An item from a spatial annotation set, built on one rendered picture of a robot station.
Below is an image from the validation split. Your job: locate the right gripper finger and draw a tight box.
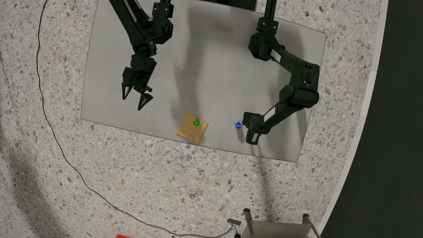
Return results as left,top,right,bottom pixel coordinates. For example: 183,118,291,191
121,82,134,100
138,95,153,111

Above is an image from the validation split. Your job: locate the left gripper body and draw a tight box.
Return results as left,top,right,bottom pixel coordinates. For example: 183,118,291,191
242,112,262,125

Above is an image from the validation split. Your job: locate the tan flat mat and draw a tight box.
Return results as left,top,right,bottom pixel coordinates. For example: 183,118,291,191
177,112,208,143

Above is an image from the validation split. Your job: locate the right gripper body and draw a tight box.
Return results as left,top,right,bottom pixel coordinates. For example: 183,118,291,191
132,82,153,97

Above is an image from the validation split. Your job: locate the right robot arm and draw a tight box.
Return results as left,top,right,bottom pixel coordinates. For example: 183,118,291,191
109,0,170,87

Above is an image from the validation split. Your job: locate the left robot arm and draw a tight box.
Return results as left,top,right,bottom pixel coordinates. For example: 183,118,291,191
245,35,320,145

